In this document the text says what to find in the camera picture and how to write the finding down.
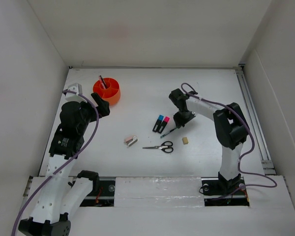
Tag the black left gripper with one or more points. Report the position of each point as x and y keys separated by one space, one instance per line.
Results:
x=103 y=105

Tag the aluminium rail right side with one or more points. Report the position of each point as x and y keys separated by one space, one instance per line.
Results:
x=260 y=142

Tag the pink cap black highlighter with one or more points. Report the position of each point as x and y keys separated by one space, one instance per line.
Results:
x=163 y=124

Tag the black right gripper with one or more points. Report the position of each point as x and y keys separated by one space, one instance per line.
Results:
x=180 y=122

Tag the black pen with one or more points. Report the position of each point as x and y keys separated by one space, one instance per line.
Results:
x=100 y=79

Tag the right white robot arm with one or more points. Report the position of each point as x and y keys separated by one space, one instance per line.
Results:
x=231 y=131

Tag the pink white pen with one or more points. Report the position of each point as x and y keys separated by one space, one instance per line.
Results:
x=103 y=83

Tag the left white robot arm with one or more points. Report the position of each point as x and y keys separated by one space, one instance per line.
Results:
x=48 y=210

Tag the pink white mini stapler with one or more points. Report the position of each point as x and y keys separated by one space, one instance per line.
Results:
x=129 y=141

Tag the blue cap black highlighter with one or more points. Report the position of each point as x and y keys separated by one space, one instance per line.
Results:
x=158 y=123

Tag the tan eraser block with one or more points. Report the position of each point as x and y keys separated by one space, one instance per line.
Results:
x=185 y=140

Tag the black handled scissors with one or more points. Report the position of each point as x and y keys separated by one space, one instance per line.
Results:
x=166 y=147

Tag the green gel pen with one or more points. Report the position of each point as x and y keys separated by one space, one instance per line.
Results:
x=169 y=132

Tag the orange round desk organizer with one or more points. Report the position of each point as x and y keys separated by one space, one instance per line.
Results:
x=111 y=93

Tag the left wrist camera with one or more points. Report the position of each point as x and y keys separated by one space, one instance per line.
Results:
x=77 y=89

